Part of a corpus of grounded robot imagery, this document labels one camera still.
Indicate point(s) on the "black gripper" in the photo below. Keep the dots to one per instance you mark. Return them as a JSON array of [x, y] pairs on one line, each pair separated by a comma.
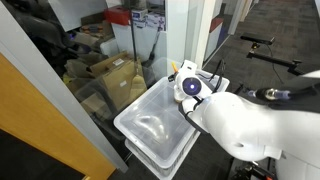
[[171, 78]]

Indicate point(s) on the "orange plastic cylinder object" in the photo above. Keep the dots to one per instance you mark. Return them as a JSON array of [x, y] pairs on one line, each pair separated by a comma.
[[174, 66]]

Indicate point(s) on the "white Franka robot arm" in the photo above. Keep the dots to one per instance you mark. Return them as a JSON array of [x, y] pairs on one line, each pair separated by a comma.
[[250, 126]]

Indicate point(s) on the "large brown cardboard box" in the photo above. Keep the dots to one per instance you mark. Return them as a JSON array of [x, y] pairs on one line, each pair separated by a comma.
[[120, 83]]

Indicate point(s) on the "translucent plastic storage bin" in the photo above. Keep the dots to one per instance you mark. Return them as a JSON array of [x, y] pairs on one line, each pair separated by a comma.
[[150, 126]]

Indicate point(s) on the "red and white partition panel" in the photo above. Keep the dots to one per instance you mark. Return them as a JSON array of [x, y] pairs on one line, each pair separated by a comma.
[[215, 33]]

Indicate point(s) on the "white and blue boxes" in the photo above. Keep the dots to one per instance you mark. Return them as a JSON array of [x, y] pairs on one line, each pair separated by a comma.
[[150, 18]]

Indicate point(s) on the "red box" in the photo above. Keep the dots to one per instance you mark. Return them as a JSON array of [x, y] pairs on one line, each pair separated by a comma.
[[116, 15]]

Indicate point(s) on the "clear plastic storage bin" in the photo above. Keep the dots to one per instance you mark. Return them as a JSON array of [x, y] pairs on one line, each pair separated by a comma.
[[160, 166]]

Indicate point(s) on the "crumpled brown cardboard sheet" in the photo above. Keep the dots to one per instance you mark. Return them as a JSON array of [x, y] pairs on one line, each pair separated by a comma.
[[78, 68]]

